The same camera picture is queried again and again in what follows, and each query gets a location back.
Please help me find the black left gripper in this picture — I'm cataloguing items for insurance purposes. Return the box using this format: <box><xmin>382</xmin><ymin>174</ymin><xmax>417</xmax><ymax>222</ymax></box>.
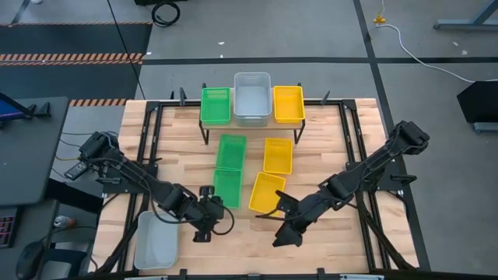
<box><xmin>186</xmin><ymin>185</ymin><xmax>226</xmax><ymax>243</ymax></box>

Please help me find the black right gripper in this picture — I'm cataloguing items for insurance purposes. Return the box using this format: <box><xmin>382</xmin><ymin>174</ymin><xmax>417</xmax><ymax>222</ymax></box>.
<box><xmin>272</xmin><ymin>189</ymin><xmax>326</xmax><ymax>248</ymax></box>

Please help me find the green slotted plastic basket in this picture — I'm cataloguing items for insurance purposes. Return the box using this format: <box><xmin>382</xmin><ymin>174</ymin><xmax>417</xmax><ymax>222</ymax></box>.
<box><xmin>216</xmin><ymin>134</ymin><xmax>247</xmax><ymax>172</ymax></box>
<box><xmin>212</xmin><ymin>168</ymin><xmax>243</xmax><ymax>210</ymax></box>
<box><xmin>199</xmin><ymin>87</ymin><xmax>232</xmax><ymax>126</ymax></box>

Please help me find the yellow slotted plastic basket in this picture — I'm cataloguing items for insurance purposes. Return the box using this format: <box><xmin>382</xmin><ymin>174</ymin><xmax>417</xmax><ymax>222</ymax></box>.
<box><xmin>273</xmin><ymin>85</ymin><xmax>306</xmax><ymax>124</ymax></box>
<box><xmin>247</xmin><ymin>171</ymin><xmax>287</xmax><ymax>218</ymax></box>
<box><xmin>262</xmin><ymin>137</ymin><xmax>294</xmax><ymax>176</ymax></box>

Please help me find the wooden shelf with black legs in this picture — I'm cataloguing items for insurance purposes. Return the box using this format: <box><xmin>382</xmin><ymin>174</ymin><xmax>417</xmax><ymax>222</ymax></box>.
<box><xmin>198</xmin><ymin>82</ymin><xmax>307</xmax><ymax>145</ymax></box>

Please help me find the black power adapter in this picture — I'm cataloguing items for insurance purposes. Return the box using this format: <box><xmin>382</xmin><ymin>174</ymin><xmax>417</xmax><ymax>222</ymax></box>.
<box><xmin>63</xmin><ymin>159</ymin><xmax>89</xmax><ymax>181</ymax></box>

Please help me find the silver drink can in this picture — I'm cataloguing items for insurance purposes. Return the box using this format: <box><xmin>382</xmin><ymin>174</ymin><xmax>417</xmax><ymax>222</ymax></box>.
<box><xmin>53</xmin><ymin>215</ymin><xmax>76</xmax><ymax>229</ymax></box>

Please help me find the dark blue chair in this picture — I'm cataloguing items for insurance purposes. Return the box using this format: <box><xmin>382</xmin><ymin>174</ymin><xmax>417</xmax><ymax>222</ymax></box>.
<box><xmin>37</xmin><ymin>248</ymin><xmax>90</xmax><ymax>280</ymax></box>

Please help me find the black computer mouse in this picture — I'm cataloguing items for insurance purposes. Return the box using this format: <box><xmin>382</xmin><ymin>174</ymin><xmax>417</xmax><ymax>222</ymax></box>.
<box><xmin>14</xmin><ymin>240</ymin><xmax>47</xmax><ymax>280</ymax></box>

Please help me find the dark grey desk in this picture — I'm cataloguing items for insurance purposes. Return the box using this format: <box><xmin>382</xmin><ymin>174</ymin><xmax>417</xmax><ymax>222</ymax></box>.
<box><xmin>0</xmin><ymin>96</ymin><xmax>71</xmax><ymax>207</ymax></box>

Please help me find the black desk stand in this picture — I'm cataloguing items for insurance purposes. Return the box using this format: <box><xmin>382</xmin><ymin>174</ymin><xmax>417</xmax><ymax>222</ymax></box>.
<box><xmin>26</xmin><ymin>101</ymin><xmax>52</xmax><ymax>118</ymax></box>

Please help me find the black hazard striped floor mat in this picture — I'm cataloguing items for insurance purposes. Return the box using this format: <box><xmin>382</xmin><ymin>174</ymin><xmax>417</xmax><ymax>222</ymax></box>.
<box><xmin>0</xmin><ymin>22</ymin><xmax>153</xmax><ymax>108</ymax></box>

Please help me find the black keyboard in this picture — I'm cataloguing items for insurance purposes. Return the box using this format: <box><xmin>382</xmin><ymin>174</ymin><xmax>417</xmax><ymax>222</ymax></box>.
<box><xmin>0</xmin><ymin>207</ymin><xmax>19</xmax><ymax>250</ymax></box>

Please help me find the yellow plug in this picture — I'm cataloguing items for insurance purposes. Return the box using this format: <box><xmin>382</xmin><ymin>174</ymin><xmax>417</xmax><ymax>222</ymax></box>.
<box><xmin>372</xmin><ymin>4</ymin><xmax>388</xmax><ymax>25</ymax></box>

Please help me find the blue screen tablet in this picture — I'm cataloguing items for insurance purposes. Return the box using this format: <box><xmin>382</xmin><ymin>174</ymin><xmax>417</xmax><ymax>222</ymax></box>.
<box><xmin>0</xmin><ymin>92</ymin><xmax>35</xmax><ymax>122</ymax></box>

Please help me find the black box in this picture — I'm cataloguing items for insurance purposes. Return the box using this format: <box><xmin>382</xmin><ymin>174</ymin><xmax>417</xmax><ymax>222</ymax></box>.
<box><xmin>456</xmin><ymin>79</ymin><xmax>498</xmax><ymax>124</ymax></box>

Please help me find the grey metal table foot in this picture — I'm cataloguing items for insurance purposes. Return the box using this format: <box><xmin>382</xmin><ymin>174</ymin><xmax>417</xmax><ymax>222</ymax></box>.
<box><xmin>433</xmin><ymin>0</ymin><xmax>498</xmax><ymax>31</ymax></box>

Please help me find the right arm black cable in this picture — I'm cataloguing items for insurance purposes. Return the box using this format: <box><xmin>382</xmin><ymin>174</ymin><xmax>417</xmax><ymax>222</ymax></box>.
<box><xmin>254</xmin><ymin>212</ymin><xmax>291</xmax><ymax>222</ymax></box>

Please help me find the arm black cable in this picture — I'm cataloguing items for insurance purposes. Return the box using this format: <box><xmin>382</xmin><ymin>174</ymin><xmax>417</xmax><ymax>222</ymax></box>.
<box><xmin>212</xmin><ymin>205</ymin><xmax>236</xmax><ymax>236</ymax></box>
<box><xmin>254</xmin><ymin>212</ymin><xmax>291</xmax><ymax>222</ymax></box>

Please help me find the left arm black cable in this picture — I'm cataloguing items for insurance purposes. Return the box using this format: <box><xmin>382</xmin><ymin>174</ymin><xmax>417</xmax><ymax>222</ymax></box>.
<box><xmin>212</xmin><ymin>205</ymin><xmax>236</xmax><ymax>236</ymax></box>

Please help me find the black metal table frame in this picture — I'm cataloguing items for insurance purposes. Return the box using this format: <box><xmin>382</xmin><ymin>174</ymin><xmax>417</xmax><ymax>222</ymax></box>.
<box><xmin>87</xmin><ymin>99</ymin><xmax>431</xmax><ymax>280</ymax></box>

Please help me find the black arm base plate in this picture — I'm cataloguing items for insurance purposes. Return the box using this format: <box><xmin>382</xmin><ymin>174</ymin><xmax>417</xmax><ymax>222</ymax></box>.
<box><xmin>345</xmin><ymin>161</ymin><xmax>405</xmax><ymax>192</ymax></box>
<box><xmin>101</xmin><ymin>163</ymin><xmax>159</xmax><ymax>194</ymax></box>

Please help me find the thin black floor cable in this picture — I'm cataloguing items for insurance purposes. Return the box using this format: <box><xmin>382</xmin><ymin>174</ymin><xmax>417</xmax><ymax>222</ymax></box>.
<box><xmin>106</xmin><ymin>0</ymin><xmax>146</xmax><ymax>101</ymax></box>

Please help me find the coiled black cable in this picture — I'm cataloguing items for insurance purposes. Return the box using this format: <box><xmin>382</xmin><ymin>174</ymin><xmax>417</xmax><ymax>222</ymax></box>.
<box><xmin>150</xmin><ymin>1</ymin><xmax>181</xmax><ymax>29</ymax></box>

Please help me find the white floor cable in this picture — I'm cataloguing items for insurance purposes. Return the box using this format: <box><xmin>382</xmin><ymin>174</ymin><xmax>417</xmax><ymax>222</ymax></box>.
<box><xmin>375</xmin><ymin>23</ymin><xmax>476</xmax><ymax>84</ymax></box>

